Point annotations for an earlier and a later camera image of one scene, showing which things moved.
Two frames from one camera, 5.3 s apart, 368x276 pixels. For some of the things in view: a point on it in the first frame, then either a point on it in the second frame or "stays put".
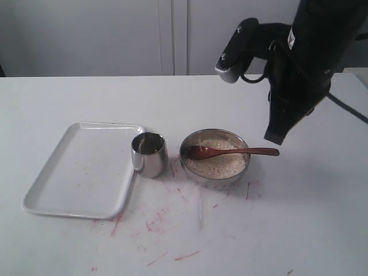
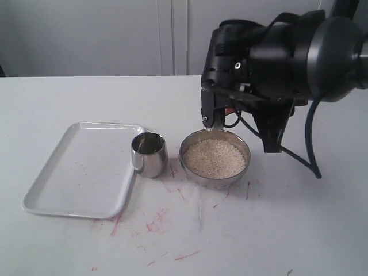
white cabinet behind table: x=76 y=38 stays put
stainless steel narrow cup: x=149 y=154 stays put
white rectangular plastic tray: x=91 y=175 stays put
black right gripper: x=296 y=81 → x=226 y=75
